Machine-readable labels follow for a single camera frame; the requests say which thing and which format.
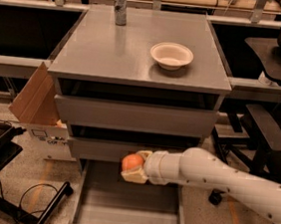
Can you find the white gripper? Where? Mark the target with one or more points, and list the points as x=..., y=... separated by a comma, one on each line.
x=153, y=166

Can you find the orange fruit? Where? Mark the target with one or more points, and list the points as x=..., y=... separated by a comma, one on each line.
x=131, y=161

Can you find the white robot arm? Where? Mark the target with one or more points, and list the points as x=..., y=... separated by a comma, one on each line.
x=198, y=167

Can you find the grey open bottom drawer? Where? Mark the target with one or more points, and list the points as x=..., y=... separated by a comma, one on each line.
x=104, y=197

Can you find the grey middle drawer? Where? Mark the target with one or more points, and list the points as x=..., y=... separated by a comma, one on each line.
x=106, y=150

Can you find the grey drawer cabinet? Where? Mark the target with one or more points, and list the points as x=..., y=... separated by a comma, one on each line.
x=104, y=61

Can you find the grey top drawer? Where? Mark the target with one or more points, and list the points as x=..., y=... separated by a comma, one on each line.
x=136, y=117

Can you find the white paper bowl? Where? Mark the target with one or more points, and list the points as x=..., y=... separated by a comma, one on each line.
x=171, y=56

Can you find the brown cardboard box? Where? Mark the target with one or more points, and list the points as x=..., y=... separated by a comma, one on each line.
x=36, y=110

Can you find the black office chair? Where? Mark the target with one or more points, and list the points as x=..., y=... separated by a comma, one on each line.
x=260, y=151

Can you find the silver drink can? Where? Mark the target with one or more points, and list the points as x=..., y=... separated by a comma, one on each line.
x=120, y=12

